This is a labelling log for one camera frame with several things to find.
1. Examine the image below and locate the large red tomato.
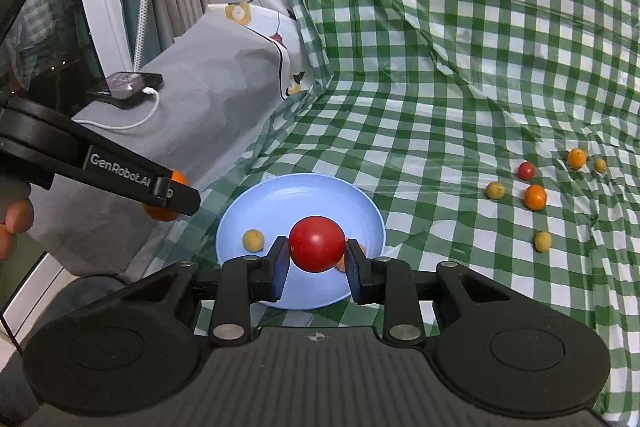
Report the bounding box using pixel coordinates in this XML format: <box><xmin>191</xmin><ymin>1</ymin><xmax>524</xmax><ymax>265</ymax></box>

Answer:
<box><xmin>288</xmin><ymin>216</ymin><xmax>347</xmax><ymax>274</ymax></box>

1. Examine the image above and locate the light blue plate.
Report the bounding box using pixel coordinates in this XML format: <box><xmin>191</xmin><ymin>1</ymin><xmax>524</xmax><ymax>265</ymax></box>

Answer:
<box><xmin>216</xmin><ymin>173</ymin><xmax>386</xmax><ymax>310</ymax></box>

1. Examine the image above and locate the grey sofa cover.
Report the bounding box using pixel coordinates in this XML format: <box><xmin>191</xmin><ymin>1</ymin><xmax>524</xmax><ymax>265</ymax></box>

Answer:
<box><xmin>30</xmin><ymin>14</ymin><xmax>281</xmax><ymax>278</ymax></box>

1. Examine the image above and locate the teal curtain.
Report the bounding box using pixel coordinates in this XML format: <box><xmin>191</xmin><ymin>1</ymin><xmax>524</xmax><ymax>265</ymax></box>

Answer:
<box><xmin>107</xmin><ymin>0</ymin><xmax>143</xmax><ymax>72</ymax></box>

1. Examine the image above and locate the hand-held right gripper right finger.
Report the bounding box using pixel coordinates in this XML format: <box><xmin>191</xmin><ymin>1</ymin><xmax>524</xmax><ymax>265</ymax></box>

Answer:
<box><xmin>345</xmin><ymin>238</ymin><xmax>508</xmax><ymax>349</ymax></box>

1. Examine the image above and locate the peeled mandarin orange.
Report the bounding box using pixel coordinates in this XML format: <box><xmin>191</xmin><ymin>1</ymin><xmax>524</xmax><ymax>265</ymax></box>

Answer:
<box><xmin>142</xmin><ymin>170</ymin><xmax>188</xmax><ymax>223</ymax></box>
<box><xmin>336</xmin><ymin>243</ymin><xmax>368</xmax><ymax>275</ymax></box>

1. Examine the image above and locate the green checkered cloth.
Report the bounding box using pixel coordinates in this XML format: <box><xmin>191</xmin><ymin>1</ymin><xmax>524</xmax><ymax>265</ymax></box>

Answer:
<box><xmin>192</xmin><ymin>0</ymin><xmax>640</xmax><ymax>427</ymax></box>

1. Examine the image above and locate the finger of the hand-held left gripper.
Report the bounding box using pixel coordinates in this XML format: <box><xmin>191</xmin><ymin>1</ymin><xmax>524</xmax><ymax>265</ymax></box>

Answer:
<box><xmin>152</xmin><ymin>171</ymin><xmax>202</xmax><ymax>218</ymax></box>

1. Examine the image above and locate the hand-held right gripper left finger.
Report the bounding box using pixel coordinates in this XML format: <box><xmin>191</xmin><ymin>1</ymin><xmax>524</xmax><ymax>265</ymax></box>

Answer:
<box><xmin>120</xmin><ymin>238</ymin><xmax>291</xmax><ymax>348</ymax></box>

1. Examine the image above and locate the white charging cable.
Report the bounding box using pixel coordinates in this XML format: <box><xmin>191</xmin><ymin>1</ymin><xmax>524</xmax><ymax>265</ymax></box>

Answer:
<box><xmin>75</xmin><ymin>87</ymin><xmax>161</xmax><ymax>130</ymax></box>

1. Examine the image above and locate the white cartoon print pillow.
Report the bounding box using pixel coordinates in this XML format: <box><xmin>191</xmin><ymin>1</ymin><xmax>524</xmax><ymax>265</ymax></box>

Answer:
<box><xmin>207</xmin><ymin>0</ymin><xmax>313</xmax><ymax>100</ymax></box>

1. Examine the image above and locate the black smartphone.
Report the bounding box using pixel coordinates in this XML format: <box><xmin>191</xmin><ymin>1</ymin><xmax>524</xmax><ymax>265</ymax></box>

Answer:
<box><xmin>85</xmin><ymin>72</ymin><xmax>164</xmax><ymax>109</ymax></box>

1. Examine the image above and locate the person's left hand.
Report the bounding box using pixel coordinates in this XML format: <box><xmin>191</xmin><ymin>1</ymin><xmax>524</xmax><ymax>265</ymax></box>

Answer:
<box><xmin>0</xmin><ymin>199</ymin><xmax>35</xmax><ymax>263</ymax></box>

